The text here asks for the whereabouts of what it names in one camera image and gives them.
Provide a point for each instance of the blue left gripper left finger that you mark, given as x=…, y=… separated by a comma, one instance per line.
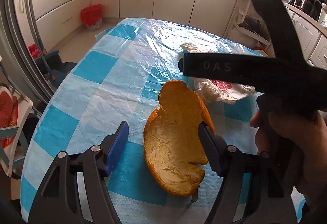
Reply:
x=113, y=147

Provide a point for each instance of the blue checkered plastic tablecloth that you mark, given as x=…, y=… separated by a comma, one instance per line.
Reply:
x=118, y=80

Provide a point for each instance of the red floor trash bin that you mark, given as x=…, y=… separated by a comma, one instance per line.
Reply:
x=91, y=17

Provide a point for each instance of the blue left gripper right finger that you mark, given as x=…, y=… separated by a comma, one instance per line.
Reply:
x=213, y=145

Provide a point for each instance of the white slatted shelf rack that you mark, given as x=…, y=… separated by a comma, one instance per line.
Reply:
x=13, y=155

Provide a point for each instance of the white tiered storage rack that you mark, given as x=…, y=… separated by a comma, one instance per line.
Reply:
x=246, y=27

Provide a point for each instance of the person's right hand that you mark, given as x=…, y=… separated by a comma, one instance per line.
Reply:
x=308, y=143

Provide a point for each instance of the white and red plastic bag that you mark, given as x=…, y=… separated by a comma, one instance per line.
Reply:
x=221, y=91

